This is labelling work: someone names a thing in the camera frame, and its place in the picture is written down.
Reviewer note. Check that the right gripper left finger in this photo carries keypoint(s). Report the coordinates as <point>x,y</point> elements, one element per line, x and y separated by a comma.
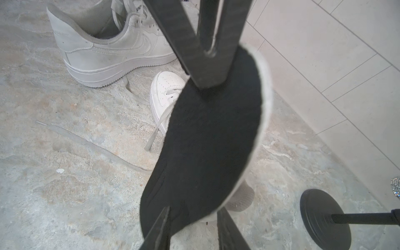
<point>160,234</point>

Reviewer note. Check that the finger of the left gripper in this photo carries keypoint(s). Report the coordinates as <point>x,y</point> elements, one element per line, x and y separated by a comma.
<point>176,27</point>
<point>221,26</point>

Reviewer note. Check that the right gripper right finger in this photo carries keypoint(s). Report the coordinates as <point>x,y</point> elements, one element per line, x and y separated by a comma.
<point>229,236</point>

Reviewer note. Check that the white sneaker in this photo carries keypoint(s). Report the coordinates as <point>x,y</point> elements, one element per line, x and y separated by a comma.
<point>103,43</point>
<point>165,90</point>

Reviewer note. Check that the black insole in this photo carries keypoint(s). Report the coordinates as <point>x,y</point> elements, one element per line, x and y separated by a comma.
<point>211,141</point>

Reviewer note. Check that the microphone on black stand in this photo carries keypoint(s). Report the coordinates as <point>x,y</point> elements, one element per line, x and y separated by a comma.
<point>329,226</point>

